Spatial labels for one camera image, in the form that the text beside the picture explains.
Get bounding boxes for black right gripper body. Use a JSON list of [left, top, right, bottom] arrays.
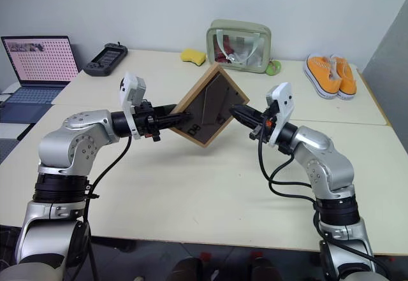
[[249, 104, 279, 141]]

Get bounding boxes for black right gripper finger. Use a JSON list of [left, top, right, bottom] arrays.
[[229, 107, 261, 131], [233, 103, 266, 119]]

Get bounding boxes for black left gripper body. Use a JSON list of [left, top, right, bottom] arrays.
[[132, 100, 164, 143]]

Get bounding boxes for wooden picture frame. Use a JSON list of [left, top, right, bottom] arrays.
[[168, 63, 251, 149]]

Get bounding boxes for small green apple-shaped toy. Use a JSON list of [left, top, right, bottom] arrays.
[[266, 59, 282, 76]]

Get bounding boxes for yellow sponge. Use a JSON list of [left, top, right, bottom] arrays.
[[180, 48, 208, 66]]

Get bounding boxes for clear green-trimmed zip pouch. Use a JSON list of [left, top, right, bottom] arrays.
[[205, 19, 273, 75]]

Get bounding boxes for red packet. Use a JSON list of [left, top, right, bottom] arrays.
[[214, 36, 236, 64]]

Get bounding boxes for orange canvas sneaker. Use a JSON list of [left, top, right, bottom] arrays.
[[330, 54, 358, 101], [302, 53, 340, 99]]

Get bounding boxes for black handheld game controller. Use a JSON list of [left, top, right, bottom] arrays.
[[83, 41, 129, 78]]

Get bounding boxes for open blue laptop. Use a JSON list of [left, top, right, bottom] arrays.
[[0, 35, 80, 124]]

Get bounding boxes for grey partition panel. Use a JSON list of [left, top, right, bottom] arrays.
[[361, 22, 408, 155]]

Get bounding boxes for dark rounded shape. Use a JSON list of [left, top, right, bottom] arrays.
[[247, 251, 279, 281], [168, 254, 205, 281]]

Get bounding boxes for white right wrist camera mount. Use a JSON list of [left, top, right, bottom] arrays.
[[265, 82, 293, 148]]

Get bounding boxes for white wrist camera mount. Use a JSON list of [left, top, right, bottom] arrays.
[[265, 82, 293, 148], [119, 71, 148, 140]]

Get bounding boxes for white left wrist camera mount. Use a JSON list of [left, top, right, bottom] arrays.
[[119, 71, 148, 140]]

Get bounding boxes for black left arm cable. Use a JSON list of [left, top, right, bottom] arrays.
[[83, 134, 133, 281]]

